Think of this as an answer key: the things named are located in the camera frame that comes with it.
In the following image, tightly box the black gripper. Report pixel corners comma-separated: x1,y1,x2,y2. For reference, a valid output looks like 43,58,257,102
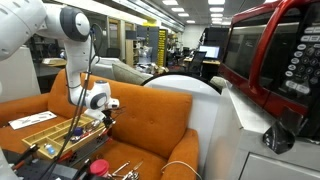
102,110,116,129

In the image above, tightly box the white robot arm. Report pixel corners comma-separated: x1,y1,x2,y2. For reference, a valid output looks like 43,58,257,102
0,0,120,122

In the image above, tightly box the silver spoon in tray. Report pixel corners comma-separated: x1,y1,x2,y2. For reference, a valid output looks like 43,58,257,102
84,120,101,132

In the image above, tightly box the yellow wooden cutlery tray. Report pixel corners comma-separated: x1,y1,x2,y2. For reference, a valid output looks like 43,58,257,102
22,115,109,166

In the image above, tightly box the orange fabric sofa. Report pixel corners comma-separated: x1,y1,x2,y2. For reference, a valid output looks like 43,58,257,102
0,71,199,180

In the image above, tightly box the silver knife on sofa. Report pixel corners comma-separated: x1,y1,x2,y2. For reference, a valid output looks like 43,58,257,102
111,161,130,176

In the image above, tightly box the red lidded white cup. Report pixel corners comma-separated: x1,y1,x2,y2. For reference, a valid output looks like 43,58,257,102
89,159,110,177

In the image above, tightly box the grey cushion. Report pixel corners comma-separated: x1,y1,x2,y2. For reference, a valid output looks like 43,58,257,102
112,62,152,85

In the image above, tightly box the silver fork on sofa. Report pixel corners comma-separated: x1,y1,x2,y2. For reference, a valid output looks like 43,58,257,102
122,162,143,180

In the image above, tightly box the small blue white bottle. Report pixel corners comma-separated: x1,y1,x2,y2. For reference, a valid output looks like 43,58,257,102
44,144,55,155

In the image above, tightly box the black perforated metal plate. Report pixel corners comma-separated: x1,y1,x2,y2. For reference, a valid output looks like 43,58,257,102
16,160,77,180

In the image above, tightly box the white paper sheet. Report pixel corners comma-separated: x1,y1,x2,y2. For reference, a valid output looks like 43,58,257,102
9,111,57,130

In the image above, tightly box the white cabinet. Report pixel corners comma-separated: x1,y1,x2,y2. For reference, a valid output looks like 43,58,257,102
0,46,40,102

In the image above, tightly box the white round chair back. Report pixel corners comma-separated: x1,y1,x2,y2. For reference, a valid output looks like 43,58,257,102
142,73,221,163

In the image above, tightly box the computer monitor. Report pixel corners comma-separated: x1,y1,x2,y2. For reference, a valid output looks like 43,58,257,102
199,45,220,59

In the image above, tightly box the red microwave oven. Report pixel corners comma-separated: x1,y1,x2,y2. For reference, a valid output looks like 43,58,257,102
219,0,320,140

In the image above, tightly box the red handled utensil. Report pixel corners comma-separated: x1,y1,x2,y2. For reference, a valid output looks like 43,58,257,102
70,132,93,144

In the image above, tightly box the blue handled utensil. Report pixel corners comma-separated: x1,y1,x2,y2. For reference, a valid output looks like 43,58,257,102
72,127,83,137

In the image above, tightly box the white cable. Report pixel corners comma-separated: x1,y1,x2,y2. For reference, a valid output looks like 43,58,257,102
160,160,203,180

